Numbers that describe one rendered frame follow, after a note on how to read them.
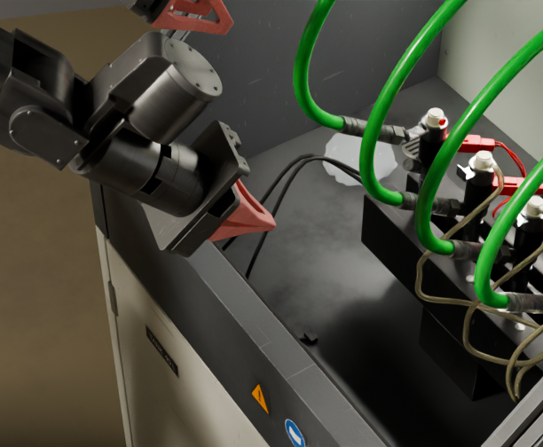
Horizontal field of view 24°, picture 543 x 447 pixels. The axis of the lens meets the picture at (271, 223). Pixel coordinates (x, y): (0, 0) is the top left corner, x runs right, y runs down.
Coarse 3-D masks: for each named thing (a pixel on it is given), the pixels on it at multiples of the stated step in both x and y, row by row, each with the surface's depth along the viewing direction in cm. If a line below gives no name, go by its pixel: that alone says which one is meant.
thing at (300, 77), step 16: (320, 0) 117; (320, 16) 117; (304, 32) 118; (304, 48) 119; (304, 64) 120; (304, 80) 121; (304, 96) 123; (304, 112) 125; (320, 112) 126; (336, 128) 128
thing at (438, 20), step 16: (448, 0) 114; (464, 0) 114; (432, 16) 115; (448, 16) 114; (432, 32) 114; (416, 48) 115; (400, 64) 115; (400, 80) 116; (384, 96) 117; (384, 112) 117; (368, 128) 118; (368, 144) 119; (368, 160) 121; (368, 176) 122; (368, 192) 125; (384, 192) 126; (400, 192) 128; (400, 208) 129; (432, 208) 132; (448, 208) 133
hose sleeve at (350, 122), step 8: (344, 120) 129; (352, 120) 130; (360, 120) 131; (344, 128) 129; (352, 128) 129; (360, 128) 130; (384, 128) 133; (360, 136) 131; (384, 136) 133; (392, 136) 134
